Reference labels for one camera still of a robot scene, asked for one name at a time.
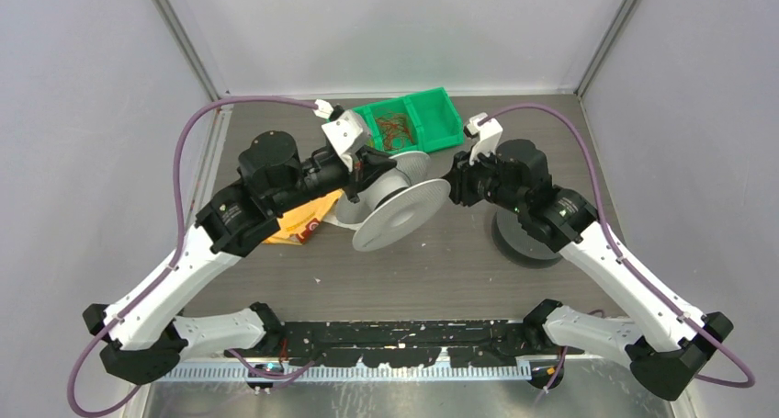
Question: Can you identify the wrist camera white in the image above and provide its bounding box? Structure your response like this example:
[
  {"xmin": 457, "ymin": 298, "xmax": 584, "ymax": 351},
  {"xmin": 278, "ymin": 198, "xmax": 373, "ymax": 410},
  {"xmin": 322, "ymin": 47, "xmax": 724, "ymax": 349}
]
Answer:
[
  {"xmin": 314, "ymin": 99, "xmax": 372, "ymax": 172},
  {"xmin": 464, "ymin": 112, "xmax": 503, "ymax": 165}
]

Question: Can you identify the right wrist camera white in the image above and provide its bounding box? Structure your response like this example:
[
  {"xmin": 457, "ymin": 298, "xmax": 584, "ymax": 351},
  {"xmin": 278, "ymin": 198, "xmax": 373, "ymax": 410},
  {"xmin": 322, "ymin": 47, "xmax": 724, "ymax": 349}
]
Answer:
[{"xmin": 464, "ymin": 112, "xmax": 503, "ymax": 165}]

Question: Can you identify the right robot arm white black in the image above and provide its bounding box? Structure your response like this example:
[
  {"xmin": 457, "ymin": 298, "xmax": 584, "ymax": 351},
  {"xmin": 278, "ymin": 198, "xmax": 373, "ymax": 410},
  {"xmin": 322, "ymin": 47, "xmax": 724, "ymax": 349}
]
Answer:
[{"xmin": 444, "ymin": 140, "xmax": 734, "ymax": 401}]

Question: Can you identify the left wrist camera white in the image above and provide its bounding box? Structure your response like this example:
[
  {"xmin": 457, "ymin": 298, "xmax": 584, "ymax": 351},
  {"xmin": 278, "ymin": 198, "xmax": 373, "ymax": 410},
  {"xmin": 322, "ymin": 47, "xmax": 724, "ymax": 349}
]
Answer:
[{"xmin": 314, "ymin": 99, "xmax": 372, "ymax": 172}]

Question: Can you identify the red wire bundle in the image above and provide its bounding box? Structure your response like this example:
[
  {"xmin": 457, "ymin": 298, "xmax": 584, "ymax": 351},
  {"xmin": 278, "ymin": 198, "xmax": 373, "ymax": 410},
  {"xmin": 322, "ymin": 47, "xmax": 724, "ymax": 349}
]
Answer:
[{"xmin": 373, "ymin": 113, "xmax": 417, "ymax": 153}]

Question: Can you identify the dark grey cable spool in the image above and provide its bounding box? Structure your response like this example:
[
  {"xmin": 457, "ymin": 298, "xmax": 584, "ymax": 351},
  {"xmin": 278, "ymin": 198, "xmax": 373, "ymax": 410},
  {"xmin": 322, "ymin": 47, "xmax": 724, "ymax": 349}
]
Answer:
[{"xmin": 491, "ymin": 209, "xmax": 562, "ymax": 269}]

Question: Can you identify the white plastic cable spool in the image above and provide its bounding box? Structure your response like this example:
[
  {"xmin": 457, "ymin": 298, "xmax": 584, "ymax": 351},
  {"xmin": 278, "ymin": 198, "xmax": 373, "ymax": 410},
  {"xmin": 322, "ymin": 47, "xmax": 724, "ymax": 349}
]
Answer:
[{"xmin": 334, "ymin": 151, "xmax": 451, "ymax": 252}]

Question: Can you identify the green three-compartment bin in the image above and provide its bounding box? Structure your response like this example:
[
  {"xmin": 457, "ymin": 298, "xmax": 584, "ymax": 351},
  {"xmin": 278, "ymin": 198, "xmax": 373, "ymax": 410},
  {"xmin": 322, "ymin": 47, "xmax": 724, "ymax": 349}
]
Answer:
[{"xmin": 354, "ymin": 87, "xmax": 464, "ymax": 154}]

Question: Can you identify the yellow snack bag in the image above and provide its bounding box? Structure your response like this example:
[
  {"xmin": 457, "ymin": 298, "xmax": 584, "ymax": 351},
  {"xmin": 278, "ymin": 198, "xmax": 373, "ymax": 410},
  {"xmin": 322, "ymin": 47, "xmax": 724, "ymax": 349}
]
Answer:
[{"xmin": 264, "ymin": 190, "xmax": 344, "ymax": 245}]

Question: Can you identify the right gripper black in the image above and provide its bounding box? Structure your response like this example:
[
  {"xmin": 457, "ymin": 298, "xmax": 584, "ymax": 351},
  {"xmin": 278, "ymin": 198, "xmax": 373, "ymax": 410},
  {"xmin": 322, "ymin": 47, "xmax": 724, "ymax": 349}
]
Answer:
[{"xmin": 437, "ymin": 141, "xmax": 526, "ymax": 213}]

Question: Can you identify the white slotted cable duct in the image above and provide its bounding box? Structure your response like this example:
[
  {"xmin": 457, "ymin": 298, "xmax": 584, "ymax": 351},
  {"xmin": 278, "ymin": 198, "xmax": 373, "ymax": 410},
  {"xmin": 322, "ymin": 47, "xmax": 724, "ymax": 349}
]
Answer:
[{"xmin": 160, "ymin": 361, "xmax": 532, "ymax": 382}]

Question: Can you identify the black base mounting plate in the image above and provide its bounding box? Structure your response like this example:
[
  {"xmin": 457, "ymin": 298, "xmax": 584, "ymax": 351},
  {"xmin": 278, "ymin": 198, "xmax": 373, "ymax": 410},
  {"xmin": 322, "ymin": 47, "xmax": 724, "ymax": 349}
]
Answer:
[{"xmin": 238, "ymin": 320, "xmax": 561, "ymax": 368}]

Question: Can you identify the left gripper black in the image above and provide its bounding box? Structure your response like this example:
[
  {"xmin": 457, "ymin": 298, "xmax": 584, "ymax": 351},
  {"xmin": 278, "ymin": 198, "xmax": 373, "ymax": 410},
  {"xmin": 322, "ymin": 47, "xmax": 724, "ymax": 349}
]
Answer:
[{"xmin": 270, "ymin": 143, "xmax": 397, "ymax": 215}]

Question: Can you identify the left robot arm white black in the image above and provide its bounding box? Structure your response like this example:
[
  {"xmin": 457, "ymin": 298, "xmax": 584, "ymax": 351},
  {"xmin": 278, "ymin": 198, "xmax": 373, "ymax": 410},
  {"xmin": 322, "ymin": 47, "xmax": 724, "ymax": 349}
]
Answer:
[{"xmin": 83, "ymin": 130, "xmax": 396, "ymax": 385}]

